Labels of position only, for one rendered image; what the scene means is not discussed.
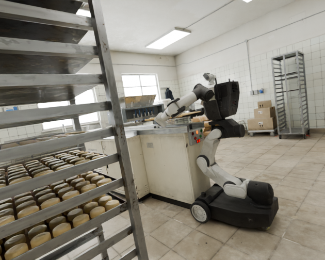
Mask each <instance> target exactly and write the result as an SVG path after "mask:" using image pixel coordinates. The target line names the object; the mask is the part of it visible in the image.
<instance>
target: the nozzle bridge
mask: <svg viewBox="0 0 325 260"><path fill-rule="evenodd" d="M152 107H153V108H152ZM145 108H146V109H145ZM138 109H139V110H138ZM142 109H143V110H142ZM153 109H154V112H153ZM150 110H152V112H153V115H151V112H150ZM135 111H136V112H135ZM139 111H140V112H142V114H143V115H142V117H141V114H139ZM144 111H145V113H146V112H147V114H146V116H144ZM148 111H149V114H150V115H149V116H148ZM164 111H165V107H164V104H156V105H148V106H140V107H132V108H125V109H121V113H122V119H123V123H125V122H130V121H135V120H141V119H146V118H151V117H154V118H155V117H156V116H157V115H158V114H159V113H161V112H162V113H164ZM133 113H134V115H135V118H133ZM137 113H138V114H139V117H137ZM107 117H108V122H109V124H111V119H110V114H109V112H107Z"/></svg>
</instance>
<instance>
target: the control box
mask: <svg viewBox="0 0 325 260"><path fill-rule="evenodd" d="M201 130H202V132H201ZM197 131H198V133H197ZM192 132H193V133H194V135H192ZM200 135H202V137H201V138H200ZM194 137H196V138H197V139H196V140H195V139H194ZM188 139H189V145H194V144H197V143H199V142H201V141H203V140H204V135H203V128H202V127H201V128H197V129H194V130H192V131H190V132H188ZM197 141H198V142H197Z"/></svg>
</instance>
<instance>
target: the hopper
mask: <svg viewBox="0 0 325 260"><path fill-rule="evenodd" d="M156 95H157V94H149V95H136V96H124V97H120V98H119V102H120V108H121V109H125V108H132V107H140V106H148V105H153V104H154V101H155V98H156Z"/></svg>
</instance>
